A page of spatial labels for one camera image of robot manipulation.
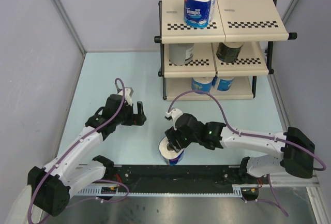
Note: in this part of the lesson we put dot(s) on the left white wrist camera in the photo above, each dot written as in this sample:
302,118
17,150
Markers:
127,92

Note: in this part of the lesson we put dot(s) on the dark green paper roll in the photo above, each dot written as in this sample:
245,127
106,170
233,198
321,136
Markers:
228,52

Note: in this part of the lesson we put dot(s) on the light blue paper roll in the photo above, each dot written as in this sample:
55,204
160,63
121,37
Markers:
222,83
202,84

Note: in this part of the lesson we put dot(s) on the beige three-tier shelf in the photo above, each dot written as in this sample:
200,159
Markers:
257,23

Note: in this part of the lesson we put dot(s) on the white slotted cable duct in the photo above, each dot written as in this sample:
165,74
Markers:
203,189

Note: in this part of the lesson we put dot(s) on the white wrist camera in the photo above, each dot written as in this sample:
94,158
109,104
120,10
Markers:
127,92
173,114

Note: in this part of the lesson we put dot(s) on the dark blue paper roll front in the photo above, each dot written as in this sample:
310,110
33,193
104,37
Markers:
170,156

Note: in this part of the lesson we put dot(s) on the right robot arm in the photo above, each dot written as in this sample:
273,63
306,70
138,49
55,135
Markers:
289,151

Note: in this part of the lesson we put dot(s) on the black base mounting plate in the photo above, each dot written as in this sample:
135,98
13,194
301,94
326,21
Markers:
218,173

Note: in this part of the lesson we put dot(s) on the grey paper roll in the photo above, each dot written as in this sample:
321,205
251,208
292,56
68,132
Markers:
181,53

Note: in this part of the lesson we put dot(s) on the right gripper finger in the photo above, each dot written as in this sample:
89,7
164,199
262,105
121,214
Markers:
177,145
170,134

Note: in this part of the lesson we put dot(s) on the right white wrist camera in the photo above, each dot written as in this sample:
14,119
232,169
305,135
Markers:
173,114

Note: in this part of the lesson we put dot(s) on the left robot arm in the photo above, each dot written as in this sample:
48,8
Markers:
51,187

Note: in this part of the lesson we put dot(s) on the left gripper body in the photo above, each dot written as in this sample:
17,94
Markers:
127,117

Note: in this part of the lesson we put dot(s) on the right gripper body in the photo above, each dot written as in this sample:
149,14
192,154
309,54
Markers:
185,140

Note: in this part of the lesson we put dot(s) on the Tempo dark blue paper roll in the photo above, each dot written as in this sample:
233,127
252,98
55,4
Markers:
198,13

